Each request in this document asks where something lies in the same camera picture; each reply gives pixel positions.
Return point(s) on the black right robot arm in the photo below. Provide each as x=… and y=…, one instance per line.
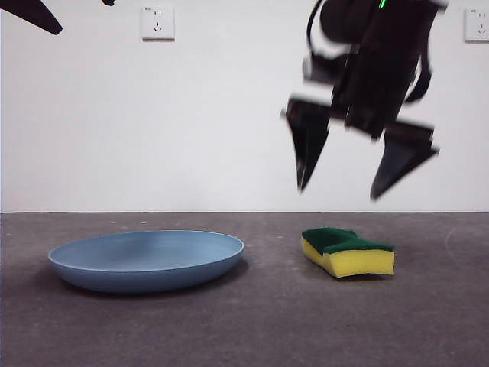
x=340, y=23

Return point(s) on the light blue round plate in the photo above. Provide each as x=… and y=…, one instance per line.
x=145, y=275

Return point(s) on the white wall power socket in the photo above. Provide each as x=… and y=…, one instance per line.
x=477, y=25
x=158, y=23

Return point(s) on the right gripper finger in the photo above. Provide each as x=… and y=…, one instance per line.
x=401, y=156
x=309, y=134

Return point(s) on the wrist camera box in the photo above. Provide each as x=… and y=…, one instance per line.
x=322, y=69

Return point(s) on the yellow sponge with green scourer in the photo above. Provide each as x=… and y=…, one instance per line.
x=363, y=265

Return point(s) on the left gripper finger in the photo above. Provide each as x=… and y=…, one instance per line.
x=108, y=2
x=30, y=13

